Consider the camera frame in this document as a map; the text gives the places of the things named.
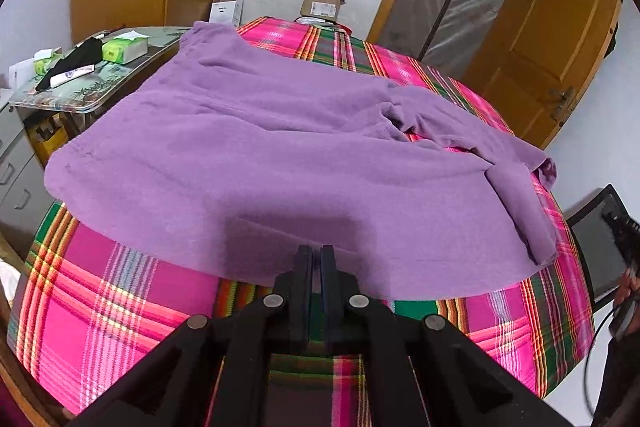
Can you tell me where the black cable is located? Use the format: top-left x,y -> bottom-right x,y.
582,302 -> 621,413

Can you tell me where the yellow crate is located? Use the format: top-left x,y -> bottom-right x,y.
25,114 -> 68,158

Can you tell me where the cardboard box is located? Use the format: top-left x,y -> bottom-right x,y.
299,0 -> 346,22

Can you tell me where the grey drawer cabinet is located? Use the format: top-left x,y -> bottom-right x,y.
0,102 -> 48,233

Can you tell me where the black cloth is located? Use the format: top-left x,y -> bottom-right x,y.
35,38 -> 104,90

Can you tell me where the small green tissue pack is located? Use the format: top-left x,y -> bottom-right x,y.
32,48 -> 65,78

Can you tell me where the large green tissue pack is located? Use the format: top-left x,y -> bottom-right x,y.
102,32 -> 151,65

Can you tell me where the white box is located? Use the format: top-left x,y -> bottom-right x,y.
209,0 -> 245,28

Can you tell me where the white tube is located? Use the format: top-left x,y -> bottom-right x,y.
49,63 -> 96,88

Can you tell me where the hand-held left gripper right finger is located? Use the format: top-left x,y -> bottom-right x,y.
320,245 -> 573,427

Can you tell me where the purple fleece top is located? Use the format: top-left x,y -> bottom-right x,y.
44,21 -> 568,303

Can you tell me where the pink plaid blanket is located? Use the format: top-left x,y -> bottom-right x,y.
7,17 -> 596,427

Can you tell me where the wooden door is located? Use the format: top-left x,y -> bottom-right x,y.
460,0 -> 623,152

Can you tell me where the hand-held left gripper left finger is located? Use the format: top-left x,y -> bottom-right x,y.
75,245 -> 313,427

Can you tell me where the glass-topped side table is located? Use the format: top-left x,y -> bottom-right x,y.
9,26 -> 193,132

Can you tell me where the black mesh office chair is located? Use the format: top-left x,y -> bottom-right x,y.
565,184 -> 631,308

